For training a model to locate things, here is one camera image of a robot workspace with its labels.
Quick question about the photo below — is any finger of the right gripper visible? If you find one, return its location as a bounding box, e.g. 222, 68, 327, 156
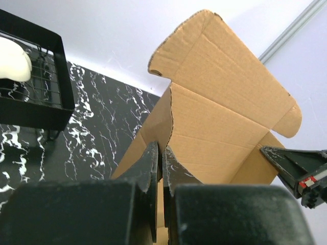
260, 146, 326, 208

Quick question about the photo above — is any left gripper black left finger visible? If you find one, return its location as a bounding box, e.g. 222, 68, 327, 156
1, 142, 159, 244

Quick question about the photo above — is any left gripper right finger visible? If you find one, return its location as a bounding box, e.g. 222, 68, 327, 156
162, 147, 314, 244

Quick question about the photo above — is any brown cardboard box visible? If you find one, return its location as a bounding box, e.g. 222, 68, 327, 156
110, 9, 303, 245

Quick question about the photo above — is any black wire dish rack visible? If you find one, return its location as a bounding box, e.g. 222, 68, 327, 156
1, 10, 75, 140

